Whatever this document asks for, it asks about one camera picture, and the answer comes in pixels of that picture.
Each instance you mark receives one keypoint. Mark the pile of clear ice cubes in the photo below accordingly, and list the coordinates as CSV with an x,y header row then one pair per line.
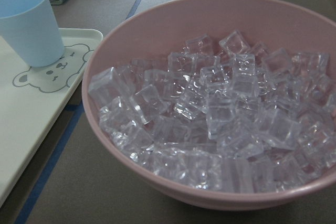
x,y
241,120

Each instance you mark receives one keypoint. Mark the light blue plastic cup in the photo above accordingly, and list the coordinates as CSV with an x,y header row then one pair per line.
x,y
31,30

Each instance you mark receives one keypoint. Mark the pink bowl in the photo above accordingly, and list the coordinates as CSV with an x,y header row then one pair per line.
x,y
164,28

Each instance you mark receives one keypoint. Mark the white bear tray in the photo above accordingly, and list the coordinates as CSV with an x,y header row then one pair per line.
x,y
32,99

